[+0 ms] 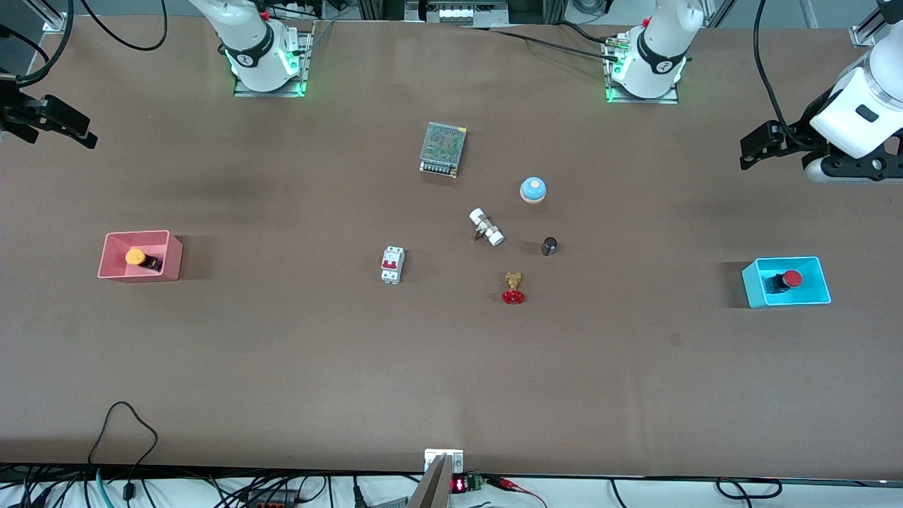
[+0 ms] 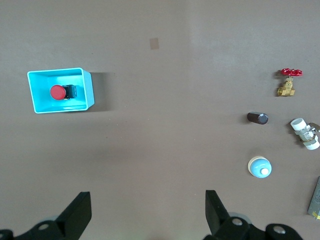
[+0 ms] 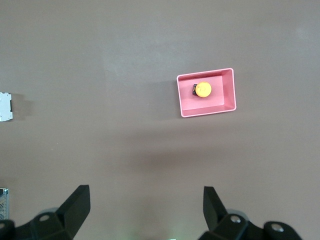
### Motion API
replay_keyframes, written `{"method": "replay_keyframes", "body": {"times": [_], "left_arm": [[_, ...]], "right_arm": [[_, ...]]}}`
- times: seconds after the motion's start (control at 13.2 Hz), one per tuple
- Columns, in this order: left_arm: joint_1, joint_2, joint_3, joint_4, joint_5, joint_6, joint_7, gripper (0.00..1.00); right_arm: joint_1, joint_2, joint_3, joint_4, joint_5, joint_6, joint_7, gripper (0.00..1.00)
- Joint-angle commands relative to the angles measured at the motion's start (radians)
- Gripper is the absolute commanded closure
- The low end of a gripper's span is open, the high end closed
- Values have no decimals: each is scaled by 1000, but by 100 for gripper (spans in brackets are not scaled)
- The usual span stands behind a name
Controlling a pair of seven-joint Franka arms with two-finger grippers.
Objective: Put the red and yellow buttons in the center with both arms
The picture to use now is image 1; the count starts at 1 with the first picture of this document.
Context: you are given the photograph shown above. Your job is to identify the red push button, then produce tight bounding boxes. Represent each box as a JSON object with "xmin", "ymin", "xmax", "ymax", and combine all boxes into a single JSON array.
[{"xmin": 764, "ymin": 270, "xmax": 804, "ymax": 295}]

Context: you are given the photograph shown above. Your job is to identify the yellow push button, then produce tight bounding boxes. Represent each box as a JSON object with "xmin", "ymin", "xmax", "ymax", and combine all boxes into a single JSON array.
[{"xmin": 125, "ymin": 248, "xmax": 164, "ymax": 274}]

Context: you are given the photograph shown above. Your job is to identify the pink plastic bin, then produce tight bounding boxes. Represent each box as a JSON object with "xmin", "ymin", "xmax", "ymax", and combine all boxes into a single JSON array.
[{"xmin": 97, "ymin": 230, "xmax": 184, "ymax": 283}]

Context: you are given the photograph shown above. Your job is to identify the blue plastic bin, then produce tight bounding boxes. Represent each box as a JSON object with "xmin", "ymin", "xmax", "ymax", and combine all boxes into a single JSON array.
[{"xmin": 741, "ymin": 256, "xmax": 832, "ymax": 309}]

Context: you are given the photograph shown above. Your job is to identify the white cylindrical fitting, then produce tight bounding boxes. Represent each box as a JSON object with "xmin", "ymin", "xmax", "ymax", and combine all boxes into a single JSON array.
[{"xmin": 468, "ymin": 207, "xmax": 506, "ymax": 247}]

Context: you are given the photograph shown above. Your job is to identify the metal mesh power supply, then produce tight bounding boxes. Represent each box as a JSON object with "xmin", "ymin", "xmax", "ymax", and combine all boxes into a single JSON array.
[{"xmin": 419, "ymin": 121, "xmax": 468, "ymax": 179}]

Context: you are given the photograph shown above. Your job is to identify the white red circuit breaker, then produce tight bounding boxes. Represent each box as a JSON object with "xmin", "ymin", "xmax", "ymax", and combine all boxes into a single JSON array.
[{"xmin": 381, "ymin": 246, "xmax": 406, "ymax": 285}]

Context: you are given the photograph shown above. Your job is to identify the grey electrical box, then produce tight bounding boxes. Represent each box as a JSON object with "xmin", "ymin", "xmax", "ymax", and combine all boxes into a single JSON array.
[{"xmin": 406, "ymin": 0, "xmax": 509, "ymax": 26}]

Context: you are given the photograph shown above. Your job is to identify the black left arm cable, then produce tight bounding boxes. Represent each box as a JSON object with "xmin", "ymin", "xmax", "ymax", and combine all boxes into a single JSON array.
[{"xmin": 753, "ymin": 0, "xmax": 812, "ymax": 136}]

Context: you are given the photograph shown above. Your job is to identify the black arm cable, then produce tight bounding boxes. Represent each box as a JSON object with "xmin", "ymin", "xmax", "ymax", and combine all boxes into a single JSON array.
[
  {"xmin": 0, "ymin": 0, "xmax": 168, "ymax": 87},
  {"xmin": 753, "ymin": 0, "xmax": 812, "ymax": 136}
]

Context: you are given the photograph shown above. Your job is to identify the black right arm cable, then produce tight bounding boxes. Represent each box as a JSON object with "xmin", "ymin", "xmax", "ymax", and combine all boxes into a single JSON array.
[{"xmin": 0, "ymin": 0, "xmax": 168, "ymax": 87}]

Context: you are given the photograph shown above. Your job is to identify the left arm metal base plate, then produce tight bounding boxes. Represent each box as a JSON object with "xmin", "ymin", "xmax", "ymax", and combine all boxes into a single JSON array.
[{"xmin": 605, "ymin": 32, "xmax": 680, "ymax": 105}]

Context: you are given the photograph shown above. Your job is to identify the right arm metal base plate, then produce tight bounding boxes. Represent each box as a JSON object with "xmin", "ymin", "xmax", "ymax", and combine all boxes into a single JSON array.
[{"xmin": 233, "ymin": 21, "xmax": 312, "ymax": 98}]

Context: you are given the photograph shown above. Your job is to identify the short black table cable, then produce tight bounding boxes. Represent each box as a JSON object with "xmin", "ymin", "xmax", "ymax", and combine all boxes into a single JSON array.
[{"xmin": 554, "ymin": 21, "xmax": 616, "ymax": 46}]

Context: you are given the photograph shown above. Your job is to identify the long black table cable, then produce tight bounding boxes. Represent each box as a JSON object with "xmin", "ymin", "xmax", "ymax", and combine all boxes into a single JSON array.
[{"xmin": 451, "ymin": 25, "xmax": 622, "ymax": 63}]

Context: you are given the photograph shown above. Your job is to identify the black coiled cable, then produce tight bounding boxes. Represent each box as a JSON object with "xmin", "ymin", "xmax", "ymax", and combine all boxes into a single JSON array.
[{"xmin": 716, "ymin": 478, "xmax": 782, "ymax": 500}]

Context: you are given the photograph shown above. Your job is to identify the black looped cable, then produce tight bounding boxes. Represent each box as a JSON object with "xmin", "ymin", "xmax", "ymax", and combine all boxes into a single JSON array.
[{"xmin": 88, "ymin": 401, "xmax": 158, "ymax": 502}]

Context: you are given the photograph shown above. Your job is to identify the red clip wire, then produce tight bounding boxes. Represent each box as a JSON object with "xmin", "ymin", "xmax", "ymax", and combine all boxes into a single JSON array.
[{"xmin": 487, "ymin": 477, "xmax": 547, "ymax": 507}]

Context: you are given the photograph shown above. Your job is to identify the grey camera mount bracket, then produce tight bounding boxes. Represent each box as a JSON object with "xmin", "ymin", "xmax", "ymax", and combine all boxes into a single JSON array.
[{"xmin": 408, "ymin": 449, "xmax": 465, "ymax": 508}]

